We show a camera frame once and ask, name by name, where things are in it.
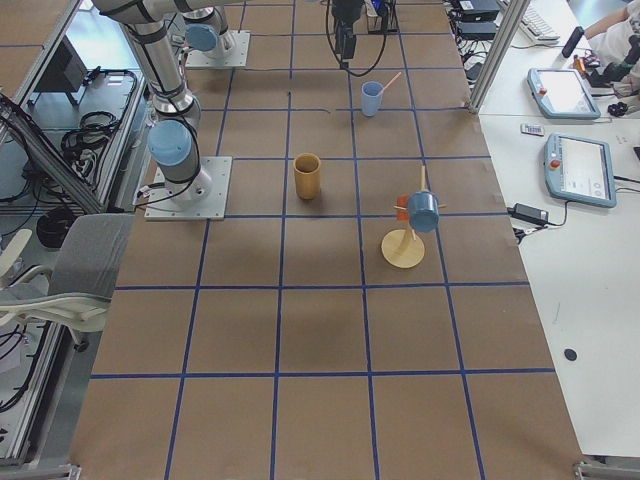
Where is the teach pendant far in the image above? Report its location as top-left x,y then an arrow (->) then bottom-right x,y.
527,68 -> 601,120

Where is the black wire mug rack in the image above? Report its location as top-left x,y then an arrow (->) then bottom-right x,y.
365,0 -> 399,35

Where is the black power adapter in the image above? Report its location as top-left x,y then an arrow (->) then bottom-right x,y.
507,203 -> 549,226

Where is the orange mug on stand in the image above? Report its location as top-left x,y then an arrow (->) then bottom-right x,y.
394,195 -> 409,222

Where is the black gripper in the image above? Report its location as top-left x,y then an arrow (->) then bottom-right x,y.
331,0 -> 364,69

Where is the wooden mug tree stand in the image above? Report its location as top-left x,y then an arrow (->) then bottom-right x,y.
381,165 -> 446,269

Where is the aluminium frame post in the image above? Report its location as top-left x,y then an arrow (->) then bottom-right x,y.
467,0 -> 530,114

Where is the bamboo chopstick holder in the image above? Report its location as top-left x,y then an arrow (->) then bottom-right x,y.
293,153 -> 321,200

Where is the teach pendant near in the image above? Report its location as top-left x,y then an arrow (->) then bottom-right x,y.
543,133 -> 617,208

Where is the blue mug on stand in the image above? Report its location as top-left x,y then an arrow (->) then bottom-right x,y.
406,190 -> 440,233

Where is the small label card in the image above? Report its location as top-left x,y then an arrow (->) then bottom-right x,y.
520,123 -> 545,137

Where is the white keyboard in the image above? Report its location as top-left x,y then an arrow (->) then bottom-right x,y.
519,4 -> 560,45

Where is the grey office chair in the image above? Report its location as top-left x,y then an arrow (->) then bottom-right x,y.
1,213 -> 134,352

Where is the light blue plastic cup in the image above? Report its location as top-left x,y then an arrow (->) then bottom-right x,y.
361,81 -> 384,117

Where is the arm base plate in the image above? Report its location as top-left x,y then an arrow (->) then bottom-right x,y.
186,26 -> 251,69
144,156 -> 233,221

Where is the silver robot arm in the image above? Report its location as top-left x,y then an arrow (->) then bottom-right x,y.
181,6 -> 236,58
94,1 -> 230,206

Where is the teach pendant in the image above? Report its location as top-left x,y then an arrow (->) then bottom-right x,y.
527,68 -> 601,120
543,133 -> 617,208

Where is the pink chopstick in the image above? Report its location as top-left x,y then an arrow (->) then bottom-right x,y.
380,71 -> 403,95

